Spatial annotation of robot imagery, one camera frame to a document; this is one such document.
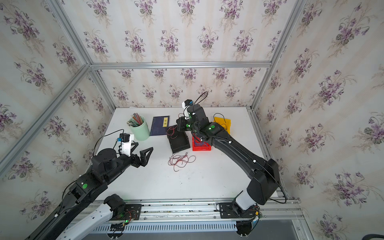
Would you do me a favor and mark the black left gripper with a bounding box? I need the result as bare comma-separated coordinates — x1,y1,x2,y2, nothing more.
101,142,154,185

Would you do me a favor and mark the black plastic bin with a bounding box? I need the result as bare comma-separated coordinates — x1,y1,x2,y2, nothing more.
166,125,191,154

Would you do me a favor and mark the red wire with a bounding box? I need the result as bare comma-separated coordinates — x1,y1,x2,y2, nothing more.
166,124,197,172

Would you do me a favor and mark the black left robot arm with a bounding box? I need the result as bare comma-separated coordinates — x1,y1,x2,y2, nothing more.
27,147,154,240

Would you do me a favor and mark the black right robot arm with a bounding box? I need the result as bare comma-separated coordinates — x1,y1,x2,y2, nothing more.
177,104,281,211

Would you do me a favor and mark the green pen cup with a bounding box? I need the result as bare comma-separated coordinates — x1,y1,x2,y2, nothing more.
129,117,150,141

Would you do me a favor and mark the dark blue book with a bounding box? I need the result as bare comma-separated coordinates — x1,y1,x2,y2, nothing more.
150,116,170,136

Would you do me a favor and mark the red plastic bin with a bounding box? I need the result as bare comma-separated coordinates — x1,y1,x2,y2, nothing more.
192,134,212,152

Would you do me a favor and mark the coloured pencils bundle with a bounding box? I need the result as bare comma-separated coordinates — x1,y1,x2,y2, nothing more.
127,113,144,128

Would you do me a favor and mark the yellow plastic bin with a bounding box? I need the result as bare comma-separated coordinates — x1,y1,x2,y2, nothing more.
214,117,232,134

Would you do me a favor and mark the white ventilation grille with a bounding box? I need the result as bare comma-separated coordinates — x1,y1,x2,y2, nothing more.
81,221,238,237

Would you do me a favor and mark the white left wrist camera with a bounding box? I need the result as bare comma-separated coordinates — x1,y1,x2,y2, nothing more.
117,133,134,157

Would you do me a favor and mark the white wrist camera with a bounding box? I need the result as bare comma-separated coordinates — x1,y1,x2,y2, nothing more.
182,100,194,120
117,133,134,157

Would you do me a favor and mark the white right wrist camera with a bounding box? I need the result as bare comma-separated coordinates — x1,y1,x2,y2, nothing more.
182,100,194,120

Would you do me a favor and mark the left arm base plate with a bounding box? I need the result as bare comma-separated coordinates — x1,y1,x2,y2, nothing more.
106,204,142,222

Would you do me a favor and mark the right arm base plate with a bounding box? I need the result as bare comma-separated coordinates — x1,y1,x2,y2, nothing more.
216,202,260,219

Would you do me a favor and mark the aluminium rail frame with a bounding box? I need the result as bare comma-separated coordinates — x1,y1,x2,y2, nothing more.
53,197,304,224

